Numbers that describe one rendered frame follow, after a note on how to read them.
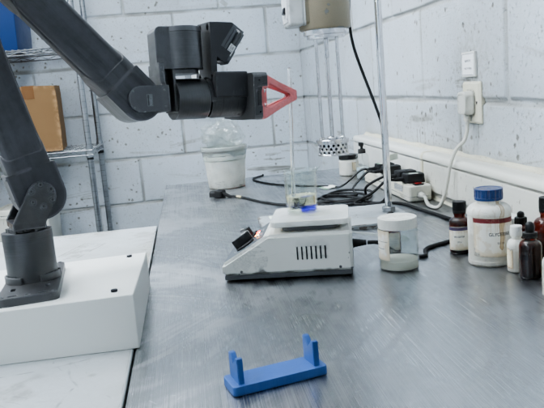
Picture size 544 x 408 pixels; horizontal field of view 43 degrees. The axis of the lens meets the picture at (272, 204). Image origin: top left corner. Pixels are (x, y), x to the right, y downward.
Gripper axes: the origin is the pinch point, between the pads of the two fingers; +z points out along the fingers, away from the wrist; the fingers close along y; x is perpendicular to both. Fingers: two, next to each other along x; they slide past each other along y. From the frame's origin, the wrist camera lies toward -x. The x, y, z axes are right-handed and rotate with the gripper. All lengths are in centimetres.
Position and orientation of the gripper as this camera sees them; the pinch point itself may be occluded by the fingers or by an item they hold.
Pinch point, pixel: (291, 95)
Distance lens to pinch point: 106.5
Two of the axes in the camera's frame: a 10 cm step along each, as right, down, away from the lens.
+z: 8.7, -1.1, 4.9
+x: 0.4, 9.9, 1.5
